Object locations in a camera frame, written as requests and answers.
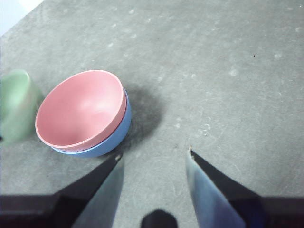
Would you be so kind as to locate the red ribbed bowl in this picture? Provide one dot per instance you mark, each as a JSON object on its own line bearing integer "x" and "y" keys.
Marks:
{"x": 78, "y": 109}

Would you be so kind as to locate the blue ribbed bowl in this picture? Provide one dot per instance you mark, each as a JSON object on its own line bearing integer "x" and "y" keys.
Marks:
{"x": 111, "y": 142}

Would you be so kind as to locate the green ribbed bowl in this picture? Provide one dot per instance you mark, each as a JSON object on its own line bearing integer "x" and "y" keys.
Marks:
{"x": 16, "y": 104}

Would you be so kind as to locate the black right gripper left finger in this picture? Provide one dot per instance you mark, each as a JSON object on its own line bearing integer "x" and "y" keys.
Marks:
{"x": 99, "y": 190}

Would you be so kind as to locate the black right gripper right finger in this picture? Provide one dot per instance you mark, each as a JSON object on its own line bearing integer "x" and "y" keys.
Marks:
{"x": 213, "y": 197}

